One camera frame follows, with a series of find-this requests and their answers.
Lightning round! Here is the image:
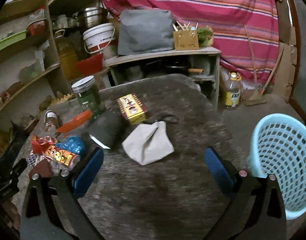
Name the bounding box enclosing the grey wooden cabinet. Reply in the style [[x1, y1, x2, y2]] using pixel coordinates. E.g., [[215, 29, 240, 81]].
[[103, 47, 221, 109]]

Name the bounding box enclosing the white crumpled paper napkin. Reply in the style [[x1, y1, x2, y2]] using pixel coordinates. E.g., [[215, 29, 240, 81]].
[[122, 121, 174, 166]]

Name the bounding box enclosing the grey fabric cover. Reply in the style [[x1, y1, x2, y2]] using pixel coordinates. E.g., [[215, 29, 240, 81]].
[[118, 9, 174, 56]]

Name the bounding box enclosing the orange cartoon snack bag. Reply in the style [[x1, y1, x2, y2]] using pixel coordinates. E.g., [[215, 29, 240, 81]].
[[43, 145, 80, 169]]

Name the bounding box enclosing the wooden curved shelf unit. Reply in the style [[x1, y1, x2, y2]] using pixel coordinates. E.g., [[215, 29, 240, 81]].
[[0, 0, 71, 126]]

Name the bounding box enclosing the yellow red cardboard box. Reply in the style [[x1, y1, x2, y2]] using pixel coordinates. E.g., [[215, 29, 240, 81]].
[[117, 93, 148, 125]]

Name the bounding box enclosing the clear printed plastic wrapper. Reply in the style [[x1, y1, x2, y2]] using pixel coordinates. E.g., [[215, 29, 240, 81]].
[[27, 152, 69, 179]]

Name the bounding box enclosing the blue plastic bag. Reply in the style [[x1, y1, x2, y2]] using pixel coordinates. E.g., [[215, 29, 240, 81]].
[[55, 135, 87, 155]]

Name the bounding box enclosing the orange plastic wrapper strip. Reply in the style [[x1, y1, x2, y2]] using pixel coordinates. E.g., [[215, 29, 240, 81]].
[[56, 109, 92, 133]]

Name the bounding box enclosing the stainless steel pot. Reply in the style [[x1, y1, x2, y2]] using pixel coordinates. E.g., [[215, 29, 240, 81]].
[[77, 7, 108, 30]]

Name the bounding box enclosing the yellow-labelled oil bottle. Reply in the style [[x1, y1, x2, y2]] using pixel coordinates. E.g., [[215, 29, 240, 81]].
[[224, 72, 242, 107]]

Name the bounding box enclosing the light blue plastic basket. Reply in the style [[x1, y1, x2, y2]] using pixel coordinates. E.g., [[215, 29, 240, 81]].
[[248, 113, 306, 220]]

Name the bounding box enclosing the white plastic bucket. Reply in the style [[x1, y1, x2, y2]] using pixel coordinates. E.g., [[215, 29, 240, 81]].
[[82, 23, 116, 54]]

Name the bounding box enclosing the red plastic basket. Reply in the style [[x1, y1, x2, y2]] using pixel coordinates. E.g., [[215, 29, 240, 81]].
[[76, 53, 104, 76]]

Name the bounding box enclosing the large cooking oil bottle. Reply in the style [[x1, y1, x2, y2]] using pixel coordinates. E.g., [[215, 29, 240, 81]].
[[54, 29, 81, 81]]

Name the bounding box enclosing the green-labelled clear jar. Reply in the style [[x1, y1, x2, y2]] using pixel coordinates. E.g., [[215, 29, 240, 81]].
[[71, 75, 106, 120]]

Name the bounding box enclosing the red crumpled wrapper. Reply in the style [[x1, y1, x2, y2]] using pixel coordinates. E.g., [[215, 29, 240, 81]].
[[31, 135, 58, 155]]

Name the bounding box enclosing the small clear spice bottle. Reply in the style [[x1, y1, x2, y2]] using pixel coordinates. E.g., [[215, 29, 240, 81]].
[[44, 110, 59, 131]]

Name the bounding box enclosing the striped red curtain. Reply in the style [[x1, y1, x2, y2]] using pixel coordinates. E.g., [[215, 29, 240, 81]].
[[104, 0, 279, 83]]

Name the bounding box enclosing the green plastic tray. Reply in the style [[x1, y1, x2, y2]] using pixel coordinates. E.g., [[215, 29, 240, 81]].
[[0, 30, 27, 50]]

